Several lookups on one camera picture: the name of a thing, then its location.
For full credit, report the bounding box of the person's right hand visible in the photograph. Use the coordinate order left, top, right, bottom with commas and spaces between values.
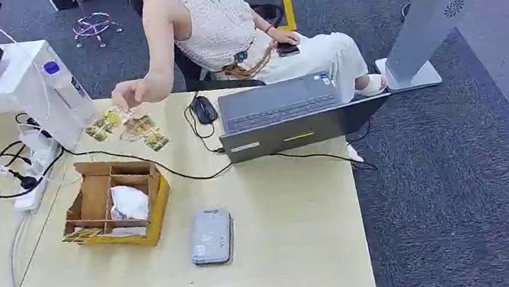
109, 75, 164, 113

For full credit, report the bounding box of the person's left hand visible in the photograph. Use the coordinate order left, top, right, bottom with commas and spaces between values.
267, 24, 302, 52

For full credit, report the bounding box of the black phone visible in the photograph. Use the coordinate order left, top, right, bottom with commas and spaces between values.
275, 40, 301, 59

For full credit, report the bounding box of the yellow printed card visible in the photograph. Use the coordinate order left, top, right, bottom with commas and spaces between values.
82, 104, 136, 145

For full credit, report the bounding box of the black computer mouse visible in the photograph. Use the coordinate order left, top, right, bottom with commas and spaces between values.
189, 92, 220, 128

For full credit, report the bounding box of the divided wooden card box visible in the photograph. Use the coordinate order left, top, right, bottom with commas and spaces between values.
51, 148, 180, 261

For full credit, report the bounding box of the gold printed card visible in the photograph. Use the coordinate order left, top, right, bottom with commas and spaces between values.
61, 224, 106, 247

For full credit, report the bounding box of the dark printed card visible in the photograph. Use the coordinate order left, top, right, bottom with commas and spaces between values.
141, 127, 173, 155

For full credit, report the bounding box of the black office chair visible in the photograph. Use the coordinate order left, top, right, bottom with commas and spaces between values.
129, 0, 298, 105

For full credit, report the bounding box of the clear blue-capped water bottle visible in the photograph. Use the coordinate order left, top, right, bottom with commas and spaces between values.
40, 54, 103, 136

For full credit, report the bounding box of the person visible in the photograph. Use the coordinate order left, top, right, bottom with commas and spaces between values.
96, 0, 389, 137

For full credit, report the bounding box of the chrome star chair base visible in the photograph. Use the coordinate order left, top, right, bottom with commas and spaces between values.
69, 8, 128, 53

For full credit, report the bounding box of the grey laptop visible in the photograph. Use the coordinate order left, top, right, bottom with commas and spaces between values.
210, 61, 399, 167

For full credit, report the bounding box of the crumpled white bag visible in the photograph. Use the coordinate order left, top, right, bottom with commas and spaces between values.
105, 180, 153, 227

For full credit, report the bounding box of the white desk shelf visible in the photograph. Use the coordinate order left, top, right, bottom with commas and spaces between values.
0, 28, 88, 163

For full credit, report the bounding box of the black power plug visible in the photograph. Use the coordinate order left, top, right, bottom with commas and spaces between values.
8, 165, 41, 194

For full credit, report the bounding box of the white power strip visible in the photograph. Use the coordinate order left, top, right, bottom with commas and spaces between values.
3, 137, 73, 216

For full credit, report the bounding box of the grey card reader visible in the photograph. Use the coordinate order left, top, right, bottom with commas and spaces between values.
184, 203, 240, 269

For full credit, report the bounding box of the black laptop power cable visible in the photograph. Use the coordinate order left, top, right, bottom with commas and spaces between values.
62, 100, 378, 218

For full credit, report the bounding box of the black mouse cable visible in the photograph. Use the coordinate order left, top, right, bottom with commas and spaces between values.
181, 97, 228, 160

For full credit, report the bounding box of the thin white router cable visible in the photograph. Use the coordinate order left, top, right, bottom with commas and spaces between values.
0, 15, 55, 129

